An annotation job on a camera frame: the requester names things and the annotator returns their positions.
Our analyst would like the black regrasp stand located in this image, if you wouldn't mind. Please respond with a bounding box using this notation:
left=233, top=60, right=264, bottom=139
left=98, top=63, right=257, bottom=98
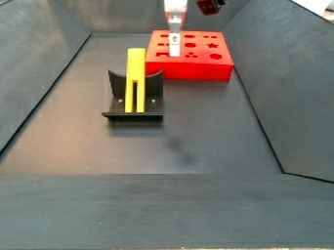
left=102, top=71, right=164, bottom=121

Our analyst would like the red foam fixture block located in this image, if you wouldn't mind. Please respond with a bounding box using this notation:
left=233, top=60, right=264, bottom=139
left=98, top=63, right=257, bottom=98
left=146, top=30, right=234, bottom=82

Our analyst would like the yellow two-pronged peg object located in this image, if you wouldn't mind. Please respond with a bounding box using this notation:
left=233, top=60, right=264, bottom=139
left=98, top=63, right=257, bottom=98
left=126, top=48, right=146, bottom=112

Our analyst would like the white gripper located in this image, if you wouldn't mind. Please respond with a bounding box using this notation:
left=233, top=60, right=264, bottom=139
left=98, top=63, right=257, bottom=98
left=165, top=0, right=189, bottom=57

